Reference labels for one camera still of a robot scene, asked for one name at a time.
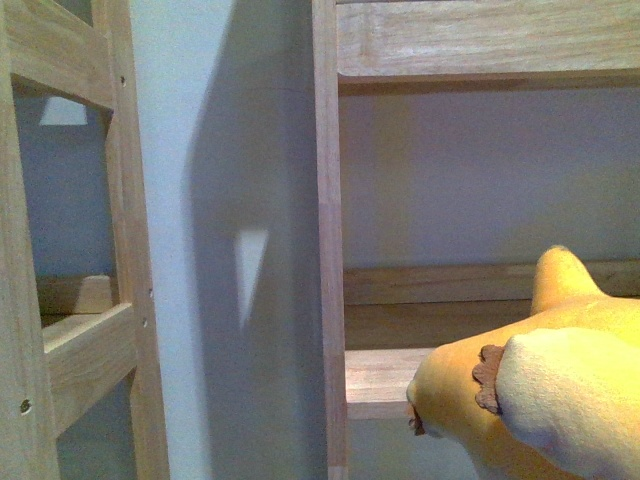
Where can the yellow plush toy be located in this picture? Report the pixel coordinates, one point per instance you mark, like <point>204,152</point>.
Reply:
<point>554,396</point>

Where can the wooden shelf unit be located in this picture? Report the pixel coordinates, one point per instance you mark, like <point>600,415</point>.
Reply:
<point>456,141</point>

